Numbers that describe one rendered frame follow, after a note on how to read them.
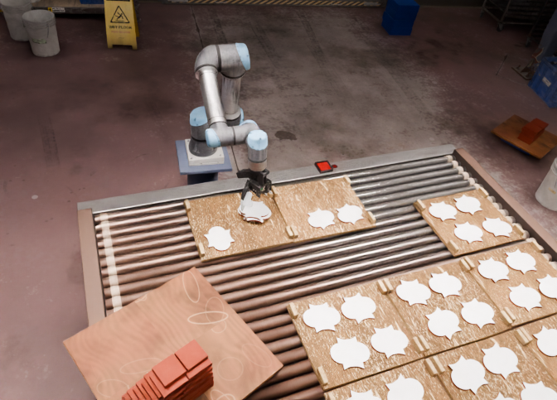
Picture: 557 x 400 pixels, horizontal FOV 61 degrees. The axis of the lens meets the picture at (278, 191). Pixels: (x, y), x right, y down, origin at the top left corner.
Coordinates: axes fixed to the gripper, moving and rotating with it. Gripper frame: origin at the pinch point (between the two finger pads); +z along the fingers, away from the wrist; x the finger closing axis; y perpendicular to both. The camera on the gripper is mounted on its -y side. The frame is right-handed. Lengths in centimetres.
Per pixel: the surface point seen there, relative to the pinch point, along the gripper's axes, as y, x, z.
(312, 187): 2.6, 39.2, 11.9
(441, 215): 57, 71, 17
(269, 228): 7.4, 3.2, 12.8
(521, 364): 116, 24, 24
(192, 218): -19.8, -17.9, 10.0
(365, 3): -253, 488, 69
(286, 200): 0.4, 22.4, 11.8
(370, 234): 39, 37, 18
